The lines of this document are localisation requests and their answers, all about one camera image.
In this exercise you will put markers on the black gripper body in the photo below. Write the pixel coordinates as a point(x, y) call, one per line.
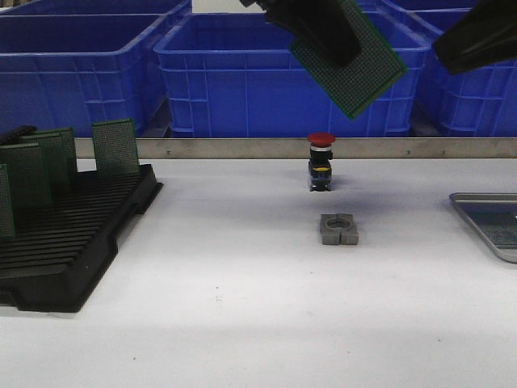
point(263, 4)

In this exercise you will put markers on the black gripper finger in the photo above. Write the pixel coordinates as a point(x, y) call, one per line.
point(486, 35)
point(321, 24)

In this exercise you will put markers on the green perforated circuit board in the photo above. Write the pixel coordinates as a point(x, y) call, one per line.
point(353, 87)
point(496, 222)

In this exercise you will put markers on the green perforated circuit board front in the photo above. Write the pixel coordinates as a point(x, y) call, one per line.
point(496, 222)

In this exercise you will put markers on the green circuit board rear right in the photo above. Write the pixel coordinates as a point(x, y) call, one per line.
point(115, 147)

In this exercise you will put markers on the silver metal tray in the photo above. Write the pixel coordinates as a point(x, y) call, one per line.
point(463, 198)

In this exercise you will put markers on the green circuit board rear left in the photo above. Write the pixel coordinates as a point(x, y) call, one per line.
point(59, 154)

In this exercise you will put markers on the black slotted board rack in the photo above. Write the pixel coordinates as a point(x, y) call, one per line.
point(61, 251)

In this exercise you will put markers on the green circuit board far left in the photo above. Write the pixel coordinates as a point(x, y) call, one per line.
point(7, 216)

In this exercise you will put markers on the blue crate back right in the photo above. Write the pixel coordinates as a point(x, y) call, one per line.
point(417, 5)

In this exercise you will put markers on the blue plastic crate right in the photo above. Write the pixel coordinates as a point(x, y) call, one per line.
point(478, 103)

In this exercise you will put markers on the blue plastic crate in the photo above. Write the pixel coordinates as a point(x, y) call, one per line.
point(74, 70)
point(232, 75)
point(478, 103)

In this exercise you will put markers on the blue plastic crate centre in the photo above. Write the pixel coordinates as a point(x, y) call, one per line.
point(232, 75)

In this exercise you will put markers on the red emergency stop button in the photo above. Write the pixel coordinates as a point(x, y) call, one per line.
point(320, 170)

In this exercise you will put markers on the grey metal clamp block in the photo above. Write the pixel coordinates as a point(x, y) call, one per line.
point(338, 229)

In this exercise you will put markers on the blue plastic crate left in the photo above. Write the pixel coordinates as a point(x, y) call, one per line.
point(74, 70)

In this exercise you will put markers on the blue crate back left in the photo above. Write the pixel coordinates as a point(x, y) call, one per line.
point(82, 7)

